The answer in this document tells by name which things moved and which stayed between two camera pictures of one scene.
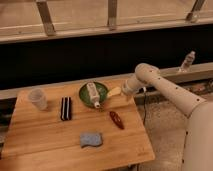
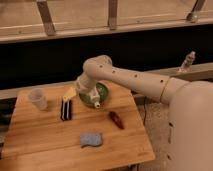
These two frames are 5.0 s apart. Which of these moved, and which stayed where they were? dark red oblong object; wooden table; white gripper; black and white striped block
Moved: white gripper
Stayed: wooden table; black and white striped block; dark red oblong object
